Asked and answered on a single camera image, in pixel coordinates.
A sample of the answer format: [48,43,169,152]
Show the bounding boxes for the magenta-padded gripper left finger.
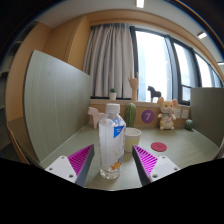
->
[44,143,96,188]

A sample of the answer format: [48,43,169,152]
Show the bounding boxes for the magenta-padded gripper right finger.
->
[131,144,181,187]

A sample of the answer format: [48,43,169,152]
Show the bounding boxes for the clear plastic water bottle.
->
[98,102,127,180]

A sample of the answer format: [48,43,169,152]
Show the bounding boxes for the flat round red coaster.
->
[150,141,168,153]

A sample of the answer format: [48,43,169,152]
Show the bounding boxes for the cream paper cup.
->
[124,127,142,154]

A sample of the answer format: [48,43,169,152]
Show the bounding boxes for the small round green cactus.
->
[184,118,194,131]

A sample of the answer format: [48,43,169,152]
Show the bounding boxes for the plush mouse toy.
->
[156,96,179,131]

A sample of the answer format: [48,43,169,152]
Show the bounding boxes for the round purple number sign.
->
[141,109,156,125]

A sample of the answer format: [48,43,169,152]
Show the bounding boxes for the tall green cactus ornament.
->
[124,102,138,129]

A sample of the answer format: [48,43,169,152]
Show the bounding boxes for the pink horse figurine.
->
[87,106,106,130]

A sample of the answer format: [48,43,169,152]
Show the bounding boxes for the green-grey desk partition panel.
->
[23,49,92,163]
[189,87,224,148]

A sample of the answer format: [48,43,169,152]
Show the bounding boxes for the black horse figurine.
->
[147,85,162,103]

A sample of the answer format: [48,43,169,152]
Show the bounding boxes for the wooden desk back ledge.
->
[89,98,192,129]

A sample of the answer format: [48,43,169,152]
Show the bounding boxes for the wooden hand model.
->
[127,71,140,102]

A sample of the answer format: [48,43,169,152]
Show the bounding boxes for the small plant in white pot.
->
[108,87,118,101]

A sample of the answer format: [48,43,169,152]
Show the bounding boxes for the dark-framed window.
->
[129,25,224,106]

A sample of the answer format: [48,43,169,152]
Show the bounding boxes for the grey curtain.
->
[82,23,134,100]

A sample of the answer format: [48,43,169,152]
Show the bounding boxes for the ceiling lights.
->
[135,0,224,66]

